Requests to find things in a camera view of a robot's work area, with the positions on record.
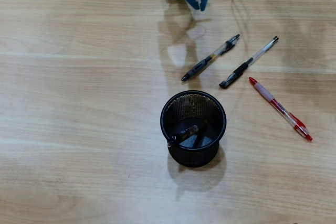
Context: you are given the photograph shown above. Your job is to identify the grey grip clear pen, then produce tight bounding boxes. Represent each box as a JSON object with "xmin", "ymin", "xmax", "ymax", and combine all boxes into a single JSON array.
[{"xmin": 181, "ymin": 34, "xmax": 240, "ymax": 82}]

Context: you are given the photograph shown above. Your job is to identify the clear capped pen black grip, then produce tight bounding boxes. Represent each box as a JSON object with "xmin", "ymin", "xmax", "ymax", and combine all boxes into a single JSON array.
[{"xmin": 218, "ymin": 36, "xmax": 279, "ymax": 90}]

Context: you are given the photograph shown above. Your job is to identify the red clear pen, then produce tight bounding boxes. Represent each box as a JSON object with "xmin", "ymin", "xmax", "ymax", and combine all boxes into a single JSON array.
[{"xmin": 248, "ymin": 77, "xmax": 313, "ymax": 142}]

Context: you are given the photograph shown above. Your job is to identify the black clip pen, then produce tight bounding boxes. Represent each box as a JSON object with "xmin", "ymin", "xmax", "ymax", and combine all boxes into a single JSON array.
[{"xmin": 166, "ymin": 120, "xmax": 208, "ymax": 148}]

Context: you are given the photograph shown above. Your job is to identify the black mesh pen holder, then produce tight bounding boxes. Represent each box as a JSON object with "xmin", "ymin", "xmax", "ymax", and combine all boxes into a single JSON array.
[{"xmin": 160, "ymin": 90, "xmax": 227, "ymax": 168}]

